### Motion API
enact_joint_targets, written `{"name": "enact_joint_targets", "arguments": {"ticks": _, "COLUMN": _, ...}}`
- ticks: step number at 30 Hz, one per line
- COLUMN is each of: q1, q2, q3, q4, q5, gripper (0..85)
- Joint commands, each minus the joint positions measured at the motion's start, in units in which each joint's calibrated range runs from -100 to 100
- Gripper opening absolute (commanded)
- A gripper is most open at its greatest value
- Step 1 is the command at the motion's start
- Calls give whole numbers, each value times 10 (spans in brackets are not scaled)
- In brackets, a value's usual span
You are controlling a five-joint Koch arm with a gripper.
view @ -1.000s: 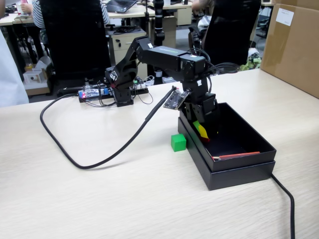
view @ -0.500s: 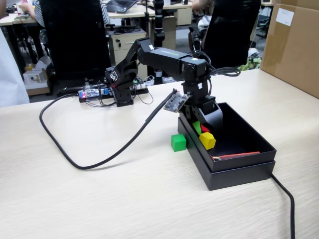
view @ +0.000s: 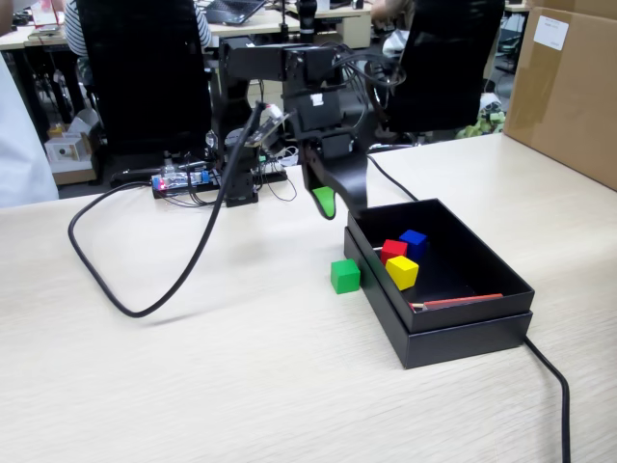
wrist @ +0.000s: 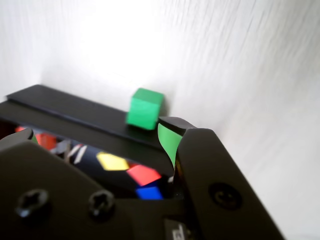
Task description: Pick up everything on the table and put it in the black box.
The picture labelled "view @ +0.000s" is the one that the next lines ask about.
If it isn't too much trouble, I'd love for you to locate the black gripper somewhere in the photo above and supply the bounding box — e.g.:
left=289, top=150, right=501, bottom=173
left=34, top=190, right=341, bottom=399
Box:
left=288, top=123, right=371, bottom=222

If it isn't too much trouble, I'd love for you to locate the red wooden cube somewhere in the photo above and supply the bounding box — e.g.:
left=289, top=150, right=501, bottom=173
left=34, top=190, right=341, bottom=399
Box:
left=380, top=239, right=409, bottom=265

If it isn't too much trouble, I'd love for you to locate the green wooden cube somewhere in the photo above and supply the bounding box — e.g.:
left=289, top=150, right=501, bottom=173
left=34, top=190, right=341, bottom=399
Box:
left=330, top=259, right=362, bottom=295

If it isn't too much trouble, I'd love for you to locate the blue wooden cube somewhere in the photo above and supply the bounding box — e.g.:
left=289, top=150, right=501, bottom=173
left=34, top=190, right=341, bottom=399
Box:
left=398, top=229, right=429, bottom=261

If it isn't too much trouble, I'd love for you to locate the yellow wooden cube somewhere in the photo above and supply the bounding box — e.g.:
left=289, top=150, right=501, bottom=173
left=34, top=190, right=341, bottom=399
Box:
left=385, top=255, right=419, bottom=291

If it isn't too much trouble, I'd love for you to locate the red pencil in box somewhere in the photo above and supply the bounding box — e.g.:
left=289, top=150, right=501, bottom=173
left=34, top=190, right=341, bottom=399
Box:
left=422, top=292, right=505, bottom=310

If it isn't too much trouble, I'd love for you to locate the black cardboard box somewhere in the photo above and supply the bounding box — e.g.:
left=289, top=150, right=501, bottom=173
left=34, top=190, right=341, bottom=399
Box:
left=346, top=197, right=536, bottom=334

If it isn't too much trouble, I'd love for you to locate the large brown cardboard box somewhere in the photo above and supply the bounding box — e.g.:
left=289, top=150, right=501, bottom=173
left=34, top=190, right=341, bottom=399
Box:
left=503, top=0, right=617, bottom=192

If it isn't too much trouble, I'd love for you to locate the white box with round hole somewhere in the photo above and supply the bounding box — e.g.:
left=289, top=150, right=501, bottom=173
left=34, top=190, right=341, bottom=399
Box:
left=45, top=137, right=82, bottom=163

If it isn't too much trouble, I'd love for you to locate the beige drawer cabinet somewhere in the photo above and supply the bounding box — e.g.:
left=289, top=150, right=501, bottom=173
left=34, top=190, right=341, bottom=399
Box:
left=248, top=79, right=286, bottom=127

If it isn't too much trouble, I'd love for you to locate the green toy pile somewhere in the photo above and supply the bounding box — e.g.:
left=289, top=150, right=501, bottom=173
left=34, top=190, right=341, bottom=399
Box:
left=455, top=111, right=507, bottom=141

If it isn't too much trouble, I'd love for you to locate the seated person behind chair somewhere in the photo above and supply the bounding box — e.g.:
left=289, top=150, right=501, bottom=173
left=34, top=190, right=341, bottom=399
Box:
left=370, top=0, right=418, bottom=64

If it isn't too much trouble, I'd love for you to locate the black office chair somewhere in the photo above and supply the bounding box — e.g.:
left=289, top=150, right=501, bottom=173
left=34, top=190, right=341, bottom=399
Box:
left=76, top=0, right=213, bottom=187
left=363, top=0, right=506, bottom=150

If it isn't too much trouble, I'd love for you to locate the controller circuit board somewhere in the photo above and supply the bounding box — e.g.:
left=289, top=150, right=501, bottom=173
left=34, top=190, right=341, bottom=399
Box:
left=151, top=166, right=223, bottom=199

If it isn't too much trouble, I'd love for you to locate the black pole with white rings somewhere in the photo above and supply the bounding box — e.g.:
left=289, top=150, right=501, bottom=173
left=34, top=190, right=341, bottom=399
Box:
left=296, top=0, right=319, bottom=45

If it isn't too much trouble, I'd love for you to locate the beige office desk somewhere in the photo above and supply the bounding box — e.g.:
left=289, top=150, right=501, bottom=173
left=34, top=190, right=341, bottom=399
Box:
left=0, top=28, right=73, bottom=49
left=211, top=2, right=375, bottom=52

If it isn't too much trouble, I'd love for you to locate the black laptop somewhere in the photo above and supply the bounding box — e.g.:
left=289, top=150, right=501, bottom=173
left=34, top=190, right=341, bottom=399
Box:
left=204, top=0, right=267, bottom=26

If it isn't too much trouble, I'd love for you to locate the small brown carton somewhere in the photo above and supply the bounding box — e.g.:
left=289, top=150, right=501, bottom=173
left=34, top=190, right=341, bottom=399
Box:
left=50, top=163, right=96, bottom=186

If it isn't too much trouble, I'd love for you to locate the person in striped shirt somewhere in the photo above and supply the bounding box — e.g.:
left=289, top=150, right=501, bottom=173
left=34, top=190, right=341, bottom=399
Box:
left=65, top=0, right=213, bottom=73

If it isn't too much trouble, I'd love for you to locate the person in white shirt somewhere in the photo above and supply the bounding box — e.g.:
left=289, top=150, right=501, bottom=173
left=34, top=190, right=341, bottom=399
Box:
left=0, top=0, right=60, bottom=209

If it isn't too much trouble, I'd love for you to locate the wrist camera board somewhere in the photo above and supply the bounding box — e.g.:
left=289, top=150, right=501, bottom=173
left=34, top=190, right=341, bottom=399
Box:
left=243, top=108, right=290, bottom=149

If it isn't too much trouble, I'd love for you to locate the thick black cable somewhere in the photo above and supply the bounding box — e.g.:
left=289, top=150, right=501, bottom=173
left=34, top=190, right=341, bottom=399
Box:
left=365, top=152, right=573, bottom=463
left=67, top=100, right=269, bottom=318

